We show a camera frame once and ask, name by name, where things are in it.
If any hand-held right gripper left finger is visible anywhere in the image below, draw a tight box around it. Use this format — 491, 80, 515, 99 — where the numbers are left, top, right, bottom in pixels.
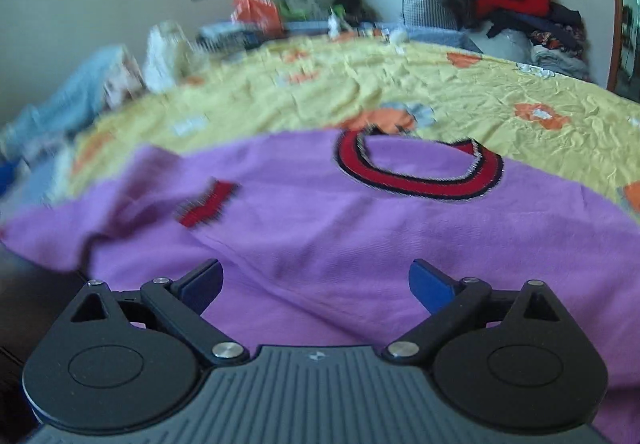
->
70, 258, 250, 366

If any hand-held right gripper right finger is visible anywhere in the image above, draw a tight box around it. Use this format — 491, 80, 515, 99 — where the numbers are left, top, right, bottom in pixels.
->
381, 259, 567, 361

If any purple shirt with red collar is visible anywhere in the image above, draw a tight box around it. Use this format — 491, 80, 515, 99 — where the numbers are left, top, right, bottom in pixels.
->
0, 125, 640, 444

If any pile of folded grey clothes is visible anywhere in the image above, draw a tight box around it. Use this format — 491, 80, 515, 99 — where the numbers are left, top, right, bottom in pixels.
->
529, 37, 592, 78

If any yellow carrot print bed sheet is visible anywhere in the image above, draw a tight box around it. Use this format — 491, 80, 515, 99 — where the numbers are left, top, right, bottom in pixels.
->
0, 30, 640, 225

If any white plastic bag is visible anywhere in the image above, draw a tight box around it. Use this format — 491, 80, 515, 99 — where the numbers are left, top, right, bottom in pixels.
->
144, 21, 202, 91

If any light blue cloth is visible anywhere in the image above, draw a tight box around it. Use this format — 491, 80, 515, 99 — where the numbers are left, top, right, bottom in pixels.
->
0, 44, 127, 152

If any orange plastic bag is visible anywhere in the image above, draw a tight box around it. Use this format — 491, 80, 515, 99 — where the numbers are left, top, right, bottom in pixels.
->
230, 0, 284, 33

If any black bag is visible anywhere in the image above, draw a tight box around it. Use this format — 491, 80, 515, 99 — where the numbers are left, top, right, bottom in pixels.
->
331, 0, 379, 23

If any red cloth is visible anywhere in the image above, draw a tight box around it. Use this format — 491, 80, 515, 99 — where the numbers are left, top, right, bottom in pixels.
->
472, 0, 552, 18

